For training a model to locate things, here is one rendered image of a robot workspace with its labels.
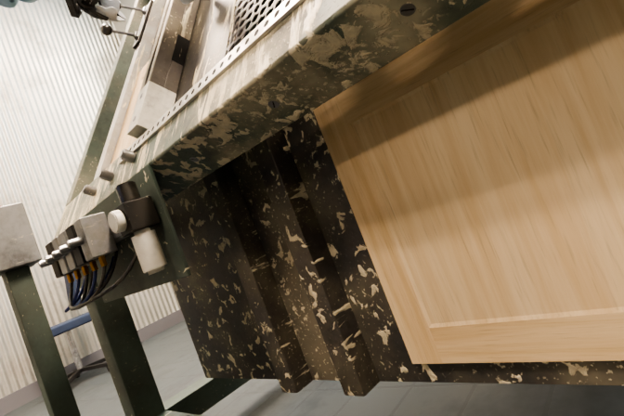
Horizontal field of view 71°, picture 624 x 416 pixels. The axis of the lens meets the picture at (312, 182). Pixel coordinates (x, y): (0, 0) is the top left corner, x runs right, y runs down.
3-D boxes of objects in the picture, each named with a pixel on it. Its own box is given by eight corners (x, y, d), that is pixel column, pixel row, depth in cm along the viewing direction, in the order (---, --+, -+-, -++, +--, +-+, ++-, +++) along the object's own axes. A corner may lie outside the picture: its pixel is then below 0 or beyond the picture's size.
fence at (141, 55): (105, 190, 131) (91, 186, 129) (170, -26, 173) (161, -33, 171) (110, 185, 127) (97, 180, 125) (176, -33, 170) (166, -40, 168)
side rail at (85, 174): (98, 216, 152) (64, 206, 145) (165, -7, 201) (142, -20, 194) (104, 212, 147) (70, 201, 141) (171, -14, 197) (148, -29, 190)
